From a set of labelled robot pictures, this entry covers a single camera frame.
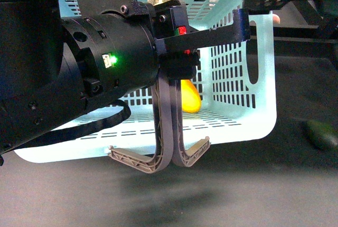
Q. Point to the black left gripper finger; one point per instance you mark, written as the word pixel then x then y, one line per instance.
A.
pixel 238 31

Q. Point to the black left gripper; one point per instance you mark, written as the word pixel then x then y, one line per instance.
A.
pixel 118 46

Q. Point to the light blue plastic basket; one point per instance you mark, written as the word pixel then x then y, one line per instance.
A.
pixel 236 84

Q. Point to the yellow mango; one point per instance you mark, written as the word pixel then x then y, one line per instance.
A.
pixel 191 101

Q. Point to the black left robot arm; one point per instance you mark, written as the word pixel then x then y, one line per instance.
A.
pixel 33 112

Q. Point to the peach at tray edge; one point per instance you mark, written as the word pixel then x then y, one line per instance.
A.
pixel 276 19

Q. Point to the black fruit display tray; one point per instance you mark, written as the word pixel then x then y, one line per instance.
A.
pixel 303 33

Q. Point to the dark green avocado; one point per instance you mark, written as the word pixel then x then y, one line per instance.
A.
pixel 322 135

